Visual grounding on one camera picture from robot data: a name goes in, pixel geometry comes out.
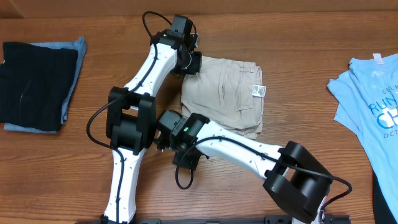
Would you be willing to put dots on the black folded garment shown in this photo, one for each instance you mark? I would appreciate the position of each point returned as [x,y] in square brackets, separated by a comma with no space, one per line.
[34,84]

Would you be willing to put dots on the dark garment bottom right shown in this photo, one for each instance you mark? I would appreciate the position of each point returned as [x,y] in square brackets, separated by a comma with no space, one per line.
[382,213]

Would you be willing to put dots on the blue folded denim garment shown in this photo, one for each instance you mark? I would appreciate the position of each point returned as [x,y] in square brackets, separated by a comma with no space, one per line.
[74,62]

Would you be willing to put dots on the light blue t-shirt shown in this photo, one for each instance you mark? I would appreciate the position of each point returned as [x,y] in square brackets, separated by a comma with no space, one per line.
[367,106]

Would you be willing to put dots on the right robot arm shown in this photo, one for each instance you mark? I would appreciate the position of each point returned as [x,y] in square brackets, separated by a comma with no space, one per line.
[294,179]

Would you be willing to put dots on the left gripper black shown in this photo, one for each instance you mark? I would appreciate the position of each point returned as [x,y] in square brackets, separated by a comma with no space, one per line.
[194,66]

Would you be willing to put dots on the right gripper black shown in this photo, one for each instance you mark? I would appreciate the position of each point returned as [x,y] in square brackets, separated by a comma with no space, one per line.
[185,158]

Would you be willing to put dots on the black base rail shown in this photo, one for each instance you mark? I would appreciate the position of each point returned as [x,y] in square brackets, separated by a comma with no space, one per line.
[269,219]

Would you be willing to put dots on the beige khaki shorts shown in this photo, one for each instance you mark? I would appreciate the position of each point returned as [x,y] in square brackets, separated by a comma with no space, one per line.
[222,91]

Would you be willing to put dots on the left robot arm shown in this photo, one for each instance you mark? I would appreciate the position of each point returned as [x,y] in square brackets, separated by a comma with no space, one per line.
[131,112]

